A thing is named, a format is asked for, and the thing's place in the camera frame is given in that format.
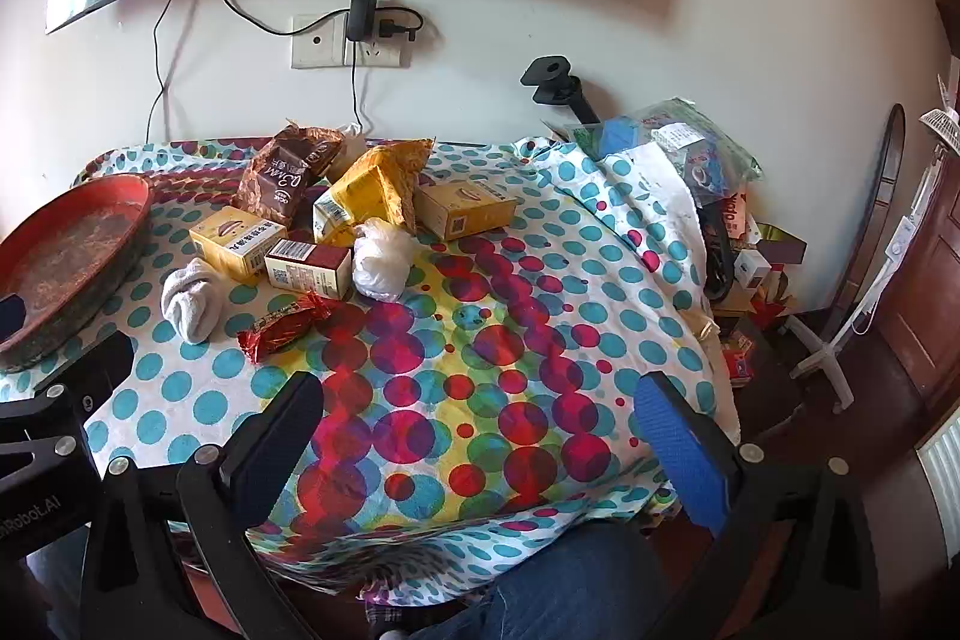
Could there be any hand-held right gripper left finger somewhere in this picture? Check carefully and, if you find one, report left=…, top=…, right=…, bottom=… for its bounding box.
left=79, top=371, right=325, bottom=640

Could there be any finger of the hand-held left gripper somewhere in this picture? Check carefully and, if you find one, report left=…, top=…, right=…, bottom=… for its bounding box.
left=0, top=293, right=28, bottom=345
left=0, top=331, right=136, bottom=461

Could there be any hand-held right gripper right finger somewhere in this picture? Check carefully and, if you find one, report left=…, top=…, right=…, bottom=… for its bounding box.
left=634, top=371, right=880, bottom=640

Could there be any red plastic basin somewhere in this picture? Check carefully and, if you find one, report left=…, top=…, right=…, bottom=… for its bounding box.
left=0, top=173, right=155, bottom=375

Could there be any red snack packet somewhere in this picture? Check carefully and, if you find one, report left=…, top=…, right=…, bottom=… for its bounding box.
left=237, top=290, right=332, bottom=365

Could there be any white sock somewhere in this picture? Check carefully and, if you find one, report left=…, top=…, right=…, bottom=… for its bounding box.
left=160, top=257, right=227, bottom=342

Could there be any brown and cream box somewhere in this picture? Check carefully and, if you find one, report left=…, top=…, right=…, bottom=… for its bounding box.
left=265, top=237, right=353, bottom=301

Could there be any yellow carton box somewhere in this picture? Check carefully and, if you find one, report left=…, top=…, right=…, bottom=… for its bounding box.
left=415, top=179, right=520, bottom=241
left=189, top=205, right=288, bottom=283

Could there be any white plastic bag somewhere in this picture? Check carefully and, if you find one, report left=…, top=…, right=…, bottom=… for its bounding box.
left=351, top=217, right=418, bottom=304

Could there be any yellow snack bag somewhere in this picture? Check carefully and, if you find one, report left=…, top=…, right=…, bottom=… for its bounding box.
left=313, top=137, right=434, bottom=247

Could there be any small red packet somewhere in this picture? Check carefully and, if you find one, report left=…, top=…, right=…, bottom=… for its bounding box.
left=721, top=332, right=757, bottom=384

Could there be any person's leg in jeans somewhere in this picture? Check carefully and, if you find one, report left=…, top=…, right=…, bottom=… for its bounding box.
left=409, top=520, right=672, bottom=640

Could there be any small white box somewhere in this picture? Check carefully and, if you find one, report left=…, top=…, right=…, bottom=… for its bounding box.
left=733, top=248, right=772, bottom=290

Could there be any polka dot tablecloth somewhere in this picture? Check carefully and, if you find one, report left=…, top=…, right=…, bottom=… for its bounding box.
left=0, top=134, right=740, bottom=596

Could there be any dark brown box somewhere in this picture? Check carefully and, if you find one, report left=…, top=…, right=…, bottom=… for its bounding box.
left=754, top=224, right=809, bottom=266

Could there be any red printed packet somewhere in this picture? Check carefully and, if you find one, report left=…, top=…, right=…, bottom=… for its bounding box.
left=716, top=190, right=751, bottom=240

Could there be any brown snack bag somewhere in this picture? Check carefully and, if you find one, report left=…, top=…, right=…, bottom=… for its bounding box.
left=234, top=122, right=347, bottom=229

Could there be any white radiator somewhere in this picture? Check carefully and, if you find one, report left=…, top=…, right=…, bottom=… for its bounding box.
left=913, top=404, right=960, bottom=540

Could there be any clear bag of items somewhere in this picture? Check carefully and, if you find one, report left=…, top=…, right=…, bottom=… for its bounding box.
left=568, top=97, right=762, bottom=208

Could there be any white standing fan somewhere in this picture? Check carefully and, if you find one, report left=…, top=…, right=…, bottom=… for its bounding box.
left=787, top=74, right=960, bottom=412

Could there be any brown wooden door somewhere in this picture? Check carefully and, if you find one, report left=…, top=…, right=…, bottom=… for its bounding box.
left=874, top=145, right=960, bottom=416

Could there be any blue packet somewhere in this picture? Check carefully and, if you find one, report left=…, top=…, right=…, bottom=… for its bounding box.
left=596, top=115, right=655, bottom=160

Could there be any black plug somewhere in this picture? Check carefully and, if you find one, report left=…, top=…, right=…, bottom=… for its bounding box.
left=377, top=8, right=422, bottom=43

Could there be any black power adapter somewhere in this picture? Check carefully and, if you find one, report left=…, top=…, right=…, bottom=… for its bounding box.
left=345, top=0, right=377, bottom=43

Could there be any black strap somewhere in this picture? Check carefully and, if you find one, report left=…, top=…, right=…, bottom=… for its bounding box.
left=701, top=203, right=743, bottom=305

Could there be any black hanging cable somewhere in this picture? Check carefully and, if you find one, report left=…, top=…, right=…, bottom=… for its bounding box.
left=144, top=0, right=183, bottom=145

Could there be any grey cable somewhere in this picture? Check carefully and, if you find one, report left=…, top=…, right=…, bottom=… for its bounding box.
left=351, top=44, right=374, bottom=135

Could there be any black television cable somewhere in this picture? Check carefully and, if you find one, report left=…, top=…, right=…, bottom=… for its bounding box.
left=216, top=0, right=350, bottom=39

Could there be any white wall socket plate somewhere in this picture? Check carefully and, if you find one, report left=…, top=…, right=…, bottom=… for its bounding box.
left=291, top=12, right=413, bottom=71

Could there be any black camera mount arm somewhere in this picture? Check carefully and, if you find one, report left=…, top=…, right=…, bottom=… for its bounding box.
left=521, top=53, right=602, bottom=125

